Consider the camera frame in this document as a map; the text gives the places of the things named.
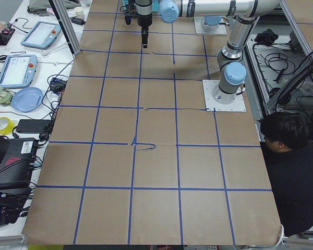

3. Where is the near teach pendant tablet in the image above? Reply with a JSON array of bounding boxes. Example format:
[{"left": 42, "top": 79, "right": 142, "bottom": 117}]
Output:
[{"left": 0, "top": 55, "right": 38, "bottom": 89}]

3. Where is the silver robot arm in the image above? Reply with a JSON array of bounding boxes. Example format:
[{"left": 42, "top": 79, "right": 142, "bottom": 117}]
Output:
[
  {"left": 203, "top": 16, "right": 222, "bottom": 27},
  {"left": 159, "top": 1, "right": 279, "bottom": 104}
]

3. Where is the green masking tape stack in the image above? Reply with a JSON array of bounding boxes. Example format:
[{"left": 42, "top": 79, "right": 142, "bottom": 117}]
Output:
[{"left": 0, "top": 86, "right": 13, "bottom": 106}]

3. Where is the yellow tape roll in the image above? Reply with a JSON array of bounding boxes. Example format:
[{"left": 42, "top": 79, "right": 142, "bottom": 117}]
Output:
[{"left": 0, "top": 117, "right": 15, "bottom": 135}]

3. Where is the person in black shirt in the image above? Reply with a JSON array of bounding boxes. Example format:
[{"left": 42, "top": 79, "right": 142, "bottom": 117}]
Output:
[{"left": 260, "top": 112, "right": 313, "bottom": 236}]

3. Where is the black power adapter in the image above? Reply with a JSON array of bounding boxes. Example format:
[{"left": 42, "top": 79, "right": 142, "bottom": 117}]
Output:
[{"left": 16, "top": 119, "right": 50, "bottom": 134}]

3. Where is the black computer box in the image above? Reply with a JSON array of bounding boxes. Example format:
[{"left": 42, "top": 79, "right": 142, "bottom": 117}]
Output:
[{"left": 0, "top": 135, "right": 37, "bottom": 190}]

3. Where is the far teach pendant tablet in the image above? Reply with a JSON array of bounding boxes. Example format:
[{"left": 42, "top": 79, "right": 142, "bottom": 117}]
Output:
[{"left": 20, "top": 21, "right": 62, "bottom": 49}]

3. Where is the teach pendant tablet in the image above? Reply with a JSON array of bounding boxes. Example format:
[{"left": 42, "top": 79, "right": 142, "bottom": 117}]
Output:
[
  {"left": 0, "top": 55, "right": 38, "bottom": 89},
  {"left": 20, "top": 21, "right": 62, "bottom": 49}
]

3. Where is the aluminium frame post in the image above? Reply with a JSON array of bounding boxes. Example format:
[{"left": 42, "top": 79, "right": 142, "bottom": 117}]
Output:
[{"left": 49, "top": 0, "right": 81, "bottom": 55}]

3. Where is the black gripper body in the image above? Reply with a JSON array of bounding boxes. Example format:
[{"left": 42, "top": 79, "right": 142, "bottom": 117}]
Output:
[{"left": 135, "top": 0, "right": 152, "bottom": 28}]

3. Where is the blue plastic plate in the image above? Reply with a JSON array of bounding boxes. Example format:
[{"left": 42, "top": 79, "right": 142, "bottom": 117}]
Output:
[{"left": 11, "top": 87, "right": 44, "bottom": 113}]

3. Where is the cream paper cup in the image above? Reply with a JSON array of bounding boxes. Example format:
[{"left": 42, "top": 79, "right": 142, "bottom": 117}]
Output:
[{"left": 74, "top": 6, "right": 85, "bottom": 19}]

